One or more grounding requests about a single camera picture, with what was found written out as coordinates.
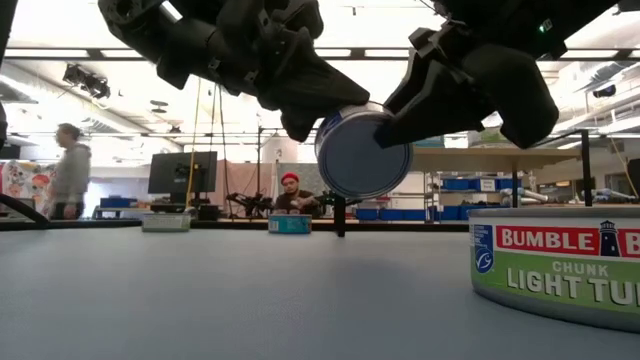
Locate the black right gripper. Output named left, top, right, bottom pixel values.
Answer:
left=373, top=21, right=561, bottom=151

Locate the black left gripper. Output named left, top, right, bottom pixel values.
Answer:
left=153, top=0, right=372, bottom=145

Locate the dark blue label tuna can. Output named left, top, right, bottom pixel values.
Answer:
left=313, top=101, right=414, bottom=200

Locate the wooden shelf board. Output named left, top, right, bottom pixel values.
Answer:
left=409, top=146, right=584, bottom=175

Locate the white round column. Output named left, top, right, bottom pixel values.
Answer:
left=261, top=137, right=300, bottom=165

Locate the person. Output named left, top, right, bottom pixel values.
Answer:
left=273, top=171, right=321, bottom=217
left=47, top=122, right=93, bottom=221

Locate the black computer monitor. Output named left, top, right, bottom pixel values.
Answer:
left=147, top=150, right=219, bottom=221

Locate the blue table mat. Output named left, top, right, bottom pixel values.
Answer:
left=0, top=229, right=640, bottom=360

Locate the colourful floral poster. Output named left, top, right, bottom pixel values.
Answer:
left=0, top=159, right=54, bottom=214

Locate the black metal frame stand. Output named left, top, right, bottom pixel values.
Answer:
left=256, top=125, right=339, bottom=221

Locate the black shelf left post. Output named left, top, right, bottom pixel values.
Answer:
left=333, top=195, right=347, bottom=238

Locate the yellow hanging cable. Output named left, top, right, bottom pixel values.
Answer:
left=185, top=79, right=202, bottom=206

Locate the black table frame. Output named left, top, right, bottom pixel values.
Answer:
left=0, top=192, right=471, bottom=233

